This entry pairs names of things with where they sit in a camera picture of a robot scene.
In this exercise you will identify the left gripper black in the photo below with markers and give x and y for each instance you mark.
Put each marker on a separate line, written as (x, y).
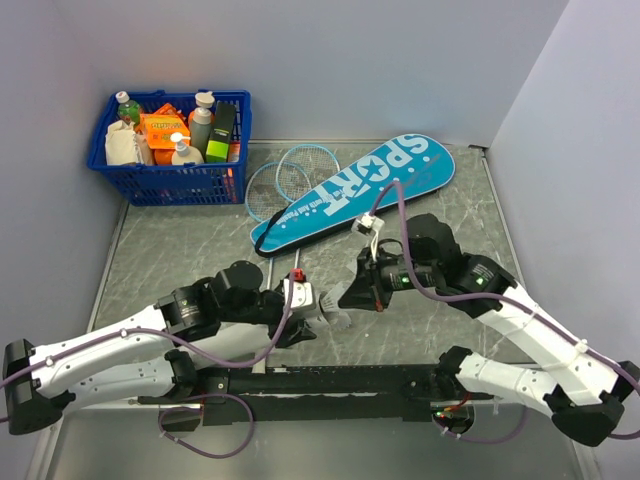
(295, 332)

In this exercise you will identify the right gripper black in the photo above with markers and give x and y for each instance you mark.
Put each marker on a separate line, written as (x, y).
(368, 290)

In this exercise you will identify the white shuttlecock tube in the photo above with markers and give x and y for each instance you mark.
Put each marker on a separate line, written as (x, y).
(240, 339)

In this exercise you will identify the white shuttlecock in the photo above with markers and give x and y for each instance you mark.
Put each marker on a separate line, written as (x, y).
(329, 300)
(339, 320)

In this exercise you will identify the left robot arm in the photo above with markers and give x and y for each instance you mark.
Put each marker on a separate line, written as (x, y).
(160, 350)

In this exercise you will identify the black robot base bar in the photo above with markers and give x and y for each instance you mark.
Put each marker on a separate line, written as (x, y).
(313, 393)

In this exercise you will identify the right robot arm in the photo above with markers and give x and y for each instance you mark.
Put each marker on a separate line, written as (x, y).
(580, 390)

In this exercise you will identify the white shuttlecock on table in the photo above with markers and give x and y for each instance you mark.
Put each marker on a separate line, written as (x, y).
(339, 320)

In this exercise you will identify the blue racket near basket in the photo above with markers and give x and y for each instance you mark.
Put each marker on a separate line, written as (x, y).
(272, 187)

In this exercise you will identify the blue racket behind cover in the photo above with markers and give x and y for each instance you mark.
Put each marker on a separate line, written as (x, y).
(302, 168)

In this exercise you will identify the blue SPORT racket cover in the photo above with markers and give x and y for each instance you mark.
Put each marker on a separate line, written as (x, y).
(420, 163)

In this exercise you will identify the blue plastic shopping basket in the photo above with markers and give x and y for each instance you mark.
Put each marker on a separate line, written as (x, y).
(206, 184)

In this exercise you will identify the black and green box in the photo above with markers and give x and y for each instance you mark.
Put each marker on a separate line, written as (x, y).
(217, 148)

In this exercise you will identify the small white pump bottle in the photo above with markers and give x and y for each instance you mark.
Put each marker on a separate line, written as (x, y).
(183, 153)

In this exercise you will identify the orange round item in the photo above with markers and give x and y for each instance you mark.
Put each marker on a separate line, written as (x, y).
(163, 157)

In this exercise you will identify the grey bottle white pump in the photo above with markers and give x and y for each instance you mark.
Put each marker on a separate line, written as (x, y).
(200, 121)

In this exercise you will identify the orange snack box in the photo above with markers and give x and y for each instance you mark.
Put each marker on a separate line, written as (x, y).
(158, 128)

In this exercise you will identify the beige cloth bag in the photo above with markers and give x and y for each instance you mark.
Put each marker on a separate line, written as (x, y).
(125, 146)

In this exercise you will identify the green bottle white cap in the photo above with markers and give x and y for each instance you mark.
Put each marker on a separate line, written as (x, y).
(128, 110)

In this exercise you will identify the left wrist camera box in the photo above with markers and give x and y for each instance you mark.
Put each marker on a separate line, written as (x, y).
(299, 292)

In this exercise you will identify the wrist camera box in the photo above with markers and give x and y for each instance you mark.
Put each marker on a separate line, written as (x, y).
(369, 225)
(299, 292)

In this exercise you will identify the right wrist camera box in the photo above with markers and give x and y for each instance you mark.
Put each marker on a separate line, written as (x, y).
(369, 225)

